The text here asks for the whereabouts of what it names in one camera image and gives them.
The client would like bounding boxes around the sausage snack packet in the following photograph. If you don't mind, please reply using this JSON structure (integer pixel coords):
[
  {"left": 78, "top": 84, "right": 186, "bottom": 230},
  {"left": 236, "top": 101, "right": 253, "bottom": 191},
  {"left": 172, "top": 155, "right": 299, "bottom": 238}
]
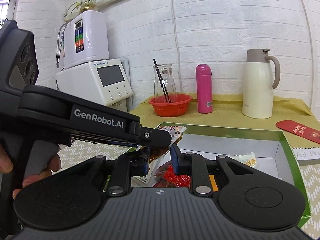
[{"left": 230, "top": 152, "right": 258, "bottom": 167}]

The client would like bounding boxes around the brown date snack packet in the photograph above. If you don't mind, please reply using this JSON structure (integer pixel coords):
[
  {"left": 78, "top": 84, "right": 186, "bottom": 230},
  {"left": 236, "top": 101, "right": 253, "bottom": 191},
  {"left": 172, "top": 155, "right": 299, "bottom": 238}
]
[{"left": 132, "top": 125, "right": 187, "bottom": 187}]

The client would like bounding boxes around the cream thermos jug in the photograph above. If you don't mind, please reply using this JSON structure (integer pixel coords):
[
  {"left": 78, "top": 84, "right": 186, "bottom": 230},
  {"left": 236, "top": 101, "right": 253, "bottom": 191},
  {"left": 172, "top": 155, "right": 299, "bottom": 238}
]
[{"left": 242, "top": 48, "right": 280, "bottom": 119}]

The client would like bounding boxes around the orange snack packet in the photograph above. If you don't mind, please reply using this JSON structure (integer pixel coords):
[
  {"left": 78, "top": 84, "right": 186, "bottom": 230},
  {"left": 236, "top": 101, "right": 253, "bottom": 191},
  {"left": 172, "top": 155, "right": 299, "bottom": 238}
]
[{"left": 209, "top": 174, "right": 219, "bottom": 192}]

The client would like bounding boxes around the patterned table cloth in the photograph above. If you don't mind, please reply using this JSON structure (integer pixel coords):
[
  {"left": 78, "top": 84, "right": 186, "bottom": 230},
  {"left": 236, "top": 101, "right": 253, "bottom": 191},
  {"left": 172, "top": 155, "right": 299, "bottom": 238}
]
[{"left": 59, "top": 141, "right": 319, "bottom": 239}]

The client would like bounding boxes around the person's left hand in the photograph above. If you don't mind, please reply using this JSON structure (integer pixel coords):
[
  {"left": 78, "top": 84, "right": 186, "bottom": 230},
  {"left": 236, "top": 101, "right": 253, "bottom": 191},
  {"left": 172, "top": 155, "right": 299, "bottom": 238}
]
[{"left": 1, "top": 146, "right": 61, "bottom": 199}]

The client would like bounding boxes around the white water purifier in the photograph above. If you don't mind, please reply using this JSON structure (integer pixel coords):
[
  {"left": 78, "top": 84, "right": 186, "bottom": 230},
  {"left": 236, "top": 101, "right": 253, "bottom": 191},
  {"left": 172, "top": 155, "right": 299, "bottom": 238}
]
[{"left": 56, "top": 10, "right": 110, "bottom": 69}]

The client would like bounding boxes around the pink thermos bottle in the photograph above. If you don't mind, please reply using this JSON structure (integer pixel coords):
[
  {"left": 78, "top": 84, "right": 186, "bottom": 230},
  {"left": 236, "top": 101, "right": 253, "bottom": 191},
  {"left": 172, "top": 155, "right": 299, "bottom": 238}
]
[{"left": 196, "top": 64, "right": 213, "bottom": 114}]

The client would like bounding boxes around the black straw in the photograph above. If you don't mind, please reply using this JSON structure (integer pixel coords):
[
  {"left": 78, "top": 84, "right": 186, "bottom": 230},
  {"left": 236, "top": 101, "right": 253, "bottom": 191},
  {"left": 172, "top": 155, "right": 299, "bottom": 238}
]
[{"left": 153, "top": 58, "right": 171, "bottom": 103}]

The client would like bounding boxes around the red envelope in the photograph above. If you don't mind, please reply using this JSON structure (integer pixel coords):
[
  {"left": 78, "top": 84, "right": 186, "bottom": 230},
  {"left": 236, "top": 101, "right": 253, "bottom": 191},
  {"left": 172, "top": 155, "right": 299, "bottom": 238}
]
[{"left": 276, "top": 120, "right": 320, "bottom": 144}]

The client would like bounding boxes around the green cardboard box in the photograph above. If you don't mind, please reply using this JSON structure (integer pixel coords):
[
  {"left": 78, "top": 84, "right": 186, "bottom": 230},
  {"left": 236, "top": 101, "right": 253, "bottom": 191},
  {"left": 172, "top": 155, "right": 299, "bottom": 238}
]
[{"left": 125, "top": 121, "right": 312, "bottom": 229}]

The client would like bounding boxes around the glass carafe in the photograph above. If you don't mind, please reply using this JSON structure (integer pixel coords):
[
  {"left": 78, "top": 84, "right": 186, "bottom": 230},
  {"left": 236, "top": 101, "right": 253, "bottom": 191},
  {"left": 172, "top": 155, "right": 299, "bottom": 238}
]
[{"left": 153, "top": 64, "right": 177, "bottom": 102}]

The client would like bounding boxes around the yellow cloth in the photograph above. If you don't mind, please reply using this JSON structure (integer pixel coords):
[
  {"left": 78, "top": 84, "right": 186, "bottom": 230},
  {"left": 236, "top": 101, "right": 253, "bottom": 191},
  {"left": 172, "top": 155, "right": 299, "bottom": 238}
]
[{"left": 128, "top": 93, "right": 320, "bottom": 151}]

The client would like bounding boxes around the potted plant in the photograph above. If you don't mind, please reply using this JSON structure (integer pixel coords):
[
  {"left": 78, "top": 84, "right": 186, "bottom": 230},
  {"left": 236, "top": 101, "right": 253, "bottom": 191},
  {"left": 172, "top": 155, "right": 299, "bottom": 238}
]
[{"left": 65, "top": 0, "right": 97, "bottom": 16}]

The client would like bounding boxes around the white water dispenser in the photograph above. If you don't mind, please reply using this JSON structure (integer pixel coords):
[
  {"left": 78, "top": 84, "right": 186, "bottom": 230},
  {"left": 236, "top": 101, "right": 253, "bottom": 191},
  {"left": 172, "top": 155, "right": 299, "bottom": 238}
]
[{"left": 56, "top": 58, "right": 133, "bottom": 112}]

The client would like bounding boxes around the red plastic basket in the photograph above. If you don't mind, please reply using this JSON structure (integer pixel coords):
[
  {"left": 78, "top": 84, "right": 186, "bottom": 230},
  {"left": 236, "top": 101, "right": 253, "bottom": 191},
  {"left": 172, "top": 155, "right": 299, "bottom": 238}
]
[{"left": 148, "top": 94, "right": 193, "bottom": 117}]

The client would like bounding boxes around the red candy packet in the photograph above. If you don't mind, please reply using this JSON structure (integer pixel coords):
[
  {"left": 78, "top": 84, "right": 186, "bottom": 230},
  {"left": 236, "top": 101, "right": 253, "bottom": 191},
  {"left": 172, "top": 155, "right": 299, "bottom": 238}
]
[{"left": 159, "top": 165, "right": 191, "bottom": 187}]

